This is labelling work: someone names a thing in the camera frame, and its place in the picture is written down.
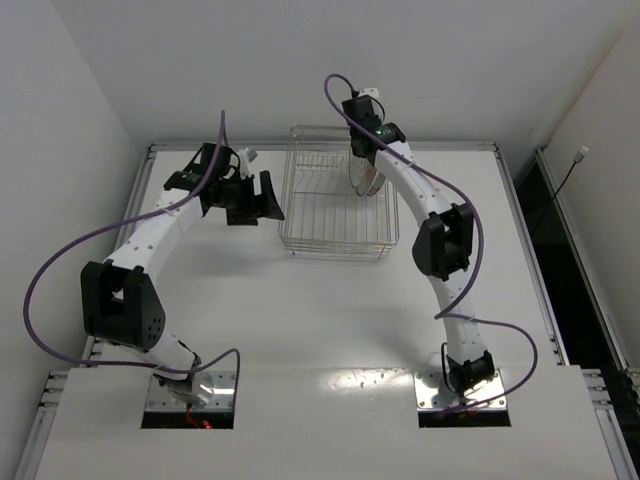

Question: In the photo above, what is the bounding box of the orange sunburst plate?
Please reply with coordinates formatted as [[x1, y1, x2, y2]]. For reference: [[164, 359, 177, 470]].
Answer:
[[363, 166, 378, 196]]

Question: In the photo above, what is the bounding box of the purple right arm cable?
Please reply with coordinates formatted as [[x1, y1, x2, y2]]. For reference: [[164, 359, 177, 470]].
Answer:
[[323, 73, 539, 419]]

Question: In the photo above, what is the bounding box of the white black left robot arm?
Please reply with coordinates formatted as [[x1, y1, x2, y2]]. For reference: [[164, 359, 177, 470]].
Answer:
[[80, 143, 284, 387]]

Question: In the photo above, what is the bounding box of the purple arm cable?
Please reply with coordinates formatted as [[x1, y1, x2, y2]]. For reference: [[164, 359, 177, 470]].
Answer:
[[323, 73, 539, 419], [23, 110, 241, 375]]

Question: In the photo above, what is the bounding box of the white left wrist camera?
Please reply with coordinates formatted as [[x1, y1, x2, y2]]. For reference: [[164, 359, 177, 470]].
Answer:
[[236, 147, 258, 179]]

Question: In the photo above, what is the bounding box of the white plate with centre emblem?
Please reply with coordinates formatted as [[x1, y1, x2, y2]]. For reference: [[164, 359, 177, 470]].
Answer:
[[348, 156, 375, 196]]

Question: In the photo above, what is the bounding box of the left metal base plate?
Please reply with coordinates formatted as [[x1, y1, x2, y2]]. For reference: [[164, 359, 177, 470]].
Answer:
[[145, 370, 237, 413]]

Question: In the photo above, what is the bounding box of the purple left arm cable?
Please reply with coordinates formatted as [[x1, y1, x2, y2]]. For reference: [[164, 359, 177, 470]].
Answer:
[[23, 110, 241, 375]]

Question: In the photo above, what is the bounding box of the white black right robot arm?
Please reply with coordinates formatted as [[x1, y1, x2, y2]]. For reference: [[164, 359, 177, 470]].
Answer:
[[342, 92, 495, 396]]

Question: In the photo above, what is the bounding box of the metal wire dish rack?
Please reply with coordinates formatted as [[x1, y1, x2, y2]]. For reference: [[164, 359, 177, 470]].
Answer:
[[278, 125, 400, 260]]

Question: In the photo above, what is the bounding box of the aluminium table frame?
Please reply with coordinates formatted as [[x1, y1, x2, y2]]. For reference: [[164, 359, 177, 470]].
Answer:
[[37, 142, 635, 479]]

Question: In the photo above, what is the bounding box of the metal base plate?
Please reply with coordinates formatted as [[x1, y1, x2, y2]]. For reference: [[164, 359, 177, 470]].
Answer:
[[145, 370, 237, 413], [413, 369, 511, 412]]

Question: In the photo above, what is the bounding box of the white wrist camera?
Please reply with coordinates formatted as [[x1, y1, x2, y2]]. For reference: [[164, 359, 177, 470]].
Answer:
[[351, 88, 380, 100], [236, 147, 258, 179]]

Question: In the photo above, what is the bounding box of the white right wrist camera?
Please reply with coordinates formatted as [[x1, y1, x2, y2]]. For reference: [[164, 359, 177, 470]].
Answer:
[[351, 88, 380, 100]]

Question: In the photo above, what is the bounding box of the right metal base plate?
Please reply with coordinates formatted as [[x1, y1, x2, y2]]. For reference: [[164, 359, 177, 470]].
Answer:
[[413, 369, 511, 412]]

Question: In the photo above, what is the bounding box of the black wall cable with plug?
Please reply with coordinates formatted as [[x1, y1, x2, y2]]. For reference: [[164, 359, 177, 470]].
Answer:
[[550, 145, 590, 202]]

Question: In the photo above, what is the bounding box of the green rim lettered plate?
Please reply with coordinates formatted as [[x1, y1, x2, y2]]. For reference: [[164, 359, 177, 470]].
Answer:
[[372, 171, 386, 195]]

